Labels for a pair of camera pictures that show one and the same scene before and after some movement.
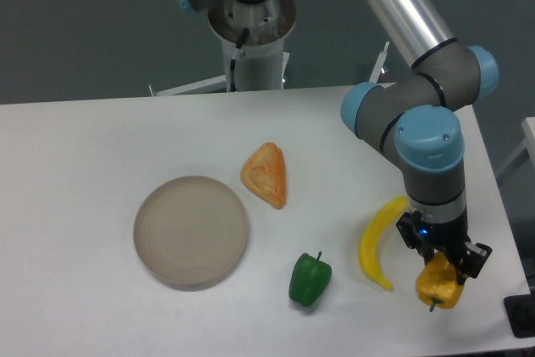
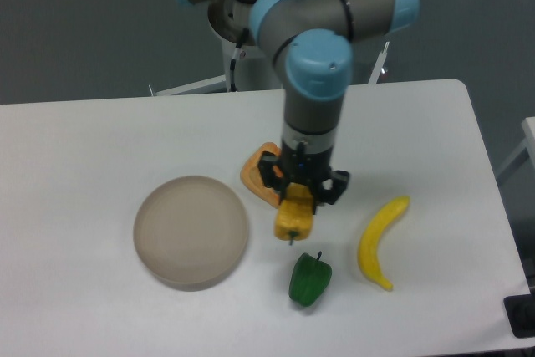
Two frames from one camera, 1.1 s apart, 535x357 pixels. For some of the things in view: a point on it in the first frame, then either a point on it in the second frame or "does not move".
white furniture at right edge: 528,129 does not move
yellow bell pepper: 437,283 to 294,218
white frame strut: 378,65 does not move
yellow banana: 368,252 does not move
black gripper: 447,237 to 305,164
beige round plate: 191,232 does not move
